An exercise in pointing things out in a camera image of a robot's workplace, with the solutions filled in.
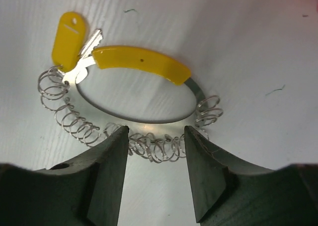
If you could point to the key with yellow tag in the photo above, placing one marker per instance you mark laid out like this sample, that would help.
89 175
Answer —
71 46

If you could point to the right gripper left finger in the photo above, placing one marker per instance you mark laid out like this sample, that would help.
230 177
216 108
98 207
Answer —
83 191

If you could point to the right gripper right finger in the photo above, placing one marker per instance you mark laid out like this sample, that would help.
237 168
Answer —
229 191

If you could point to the large keyring with yellow handle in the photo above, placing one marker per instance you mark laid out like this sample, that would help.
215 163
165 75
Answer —
151 93

